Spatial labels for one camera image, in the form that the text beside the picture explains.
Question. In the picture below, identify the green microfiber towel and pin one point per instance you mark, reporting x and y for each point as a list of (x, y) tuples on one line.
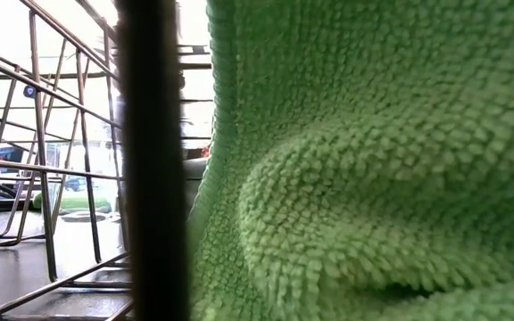
[(350, 178), (78, 204)]

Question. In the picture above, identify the blue round sign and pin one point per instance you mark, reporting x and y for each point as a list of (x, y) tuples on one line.
[(29, 91)]

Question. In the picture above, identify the clear plastic spray bottle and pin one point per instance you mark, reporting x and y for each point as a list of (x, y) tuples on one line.
[(83, 217)]

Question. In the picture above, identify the black table mat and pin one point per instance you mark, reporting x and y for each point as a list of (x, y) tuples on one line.
[(16, 263)]

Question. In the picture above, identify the black monitor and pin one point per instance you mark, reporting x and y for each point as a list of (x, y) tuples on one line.
[(11, 154)]

